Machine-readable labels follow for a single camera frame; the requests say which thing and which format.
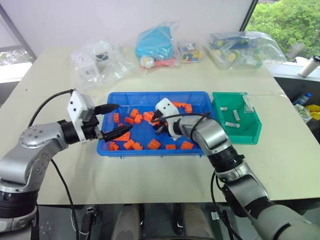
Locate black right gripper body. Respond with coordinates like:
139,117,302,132
152,111,169,127

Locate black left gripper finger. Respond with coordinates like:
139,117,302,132
94,103,121,116
99,125,133,144

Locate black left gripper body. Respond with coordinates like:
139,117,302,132
80,106,104,142

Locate blue plastic bin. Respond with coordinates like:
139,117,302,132
96,91,220,159

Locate green plastic bin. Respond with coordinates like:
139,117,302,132
211,91,263,145

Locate orange wedge plastic block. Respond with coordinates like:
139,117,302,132
115,132,131,142

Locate clear bag of white parts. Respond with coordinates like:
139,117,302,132
69,39,136,92

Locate white ball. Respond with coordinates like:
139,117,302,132
139,55,155,69

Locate clear box of colourful pieces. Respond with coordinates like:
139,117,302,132
177,42,204,65

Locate clear bag with blue item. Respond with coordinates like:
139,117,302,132
134,20,182,71

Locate grey rounded shape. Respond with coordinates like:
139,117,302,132
110,203,141,240

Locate clear bag of blue toys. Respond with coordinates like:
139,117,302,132
203,30,289,71

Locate clear water bottle blue cap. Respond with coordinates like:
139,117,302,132
292,92,314,106

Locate yellow object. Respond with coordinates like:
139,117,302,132
305,104,320,119

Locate white cylinder with black cap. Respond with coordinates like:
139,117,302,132
298,55,320,77

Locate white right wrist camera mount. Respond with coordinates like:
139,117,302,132
154,98,184,141

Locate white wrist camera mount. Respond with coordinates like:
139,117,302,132
154,98,184,141
66,90,96,146

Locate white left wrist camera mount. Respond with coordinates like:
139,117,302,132
66,90,96,146

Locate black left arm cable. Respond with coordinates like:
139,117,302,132
27,89,77,127

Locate thin black hanging cable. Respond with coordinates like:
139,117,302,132
210,171,241,240
49,159,87,236

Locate black window post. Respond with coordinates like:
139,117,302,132
240,0,260,32

